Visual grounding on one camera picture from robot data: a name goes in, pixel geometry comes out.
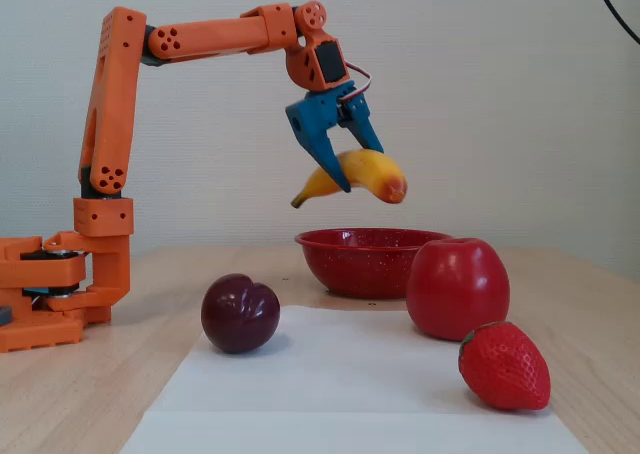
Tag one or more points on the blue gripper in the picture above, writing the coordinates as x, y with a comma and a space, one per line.
316, 115

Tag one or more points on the yellow toy banana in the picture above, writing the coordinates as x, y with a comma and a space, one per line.
372, 169

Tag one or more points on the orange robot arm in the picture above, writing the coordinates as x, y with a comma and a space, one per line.
110, 99

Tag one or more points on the red speckled enamel bowl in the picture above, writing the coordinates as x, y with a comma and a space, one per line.
350, 264

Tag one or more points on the red toy apple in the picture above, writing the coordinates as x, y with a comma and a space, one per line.
455, 289

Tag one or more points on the dark purple toy plum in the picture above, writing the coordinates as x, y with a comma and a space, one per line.
240, 319

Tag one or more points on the white paper sheet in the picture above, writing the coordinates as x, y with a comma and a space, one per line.
300, 374

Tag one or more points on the red toy strawberry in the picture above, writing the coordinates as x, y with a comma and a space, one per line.
505, 369

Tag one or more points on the dark blue base clamp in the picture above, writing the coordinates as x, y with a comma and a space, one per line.
5, 316

